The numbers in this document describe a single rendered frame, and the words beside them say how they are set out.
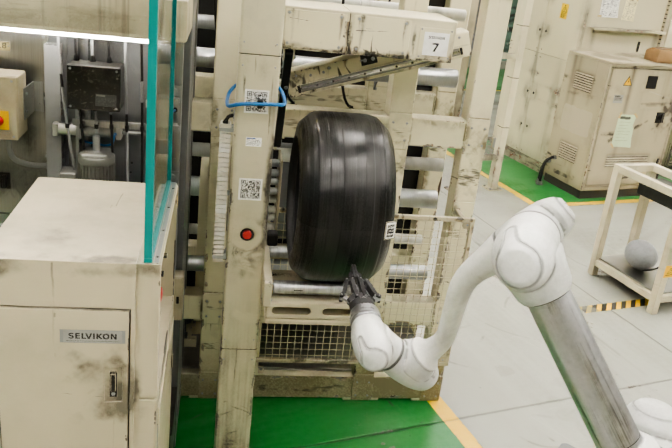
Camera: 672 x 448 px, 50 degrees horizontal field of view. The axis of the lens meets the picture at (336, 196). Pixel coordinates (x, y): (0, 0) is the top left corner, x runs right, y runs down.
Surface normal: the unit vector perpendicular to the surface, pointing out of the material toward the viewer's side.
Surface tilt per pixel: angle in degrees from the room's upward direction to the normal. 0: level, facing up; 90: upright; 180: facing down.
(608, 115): 90
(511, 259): 84
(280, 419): 0
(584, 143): 90
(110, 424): 90
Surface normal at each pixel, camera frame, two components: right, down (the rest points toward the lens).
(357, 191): 0.16, -0.05
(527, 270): -0.43, 0.15
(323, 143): -0.11, -0.56
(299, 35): 0.13, 0.35
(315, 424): 0.11, -0.93
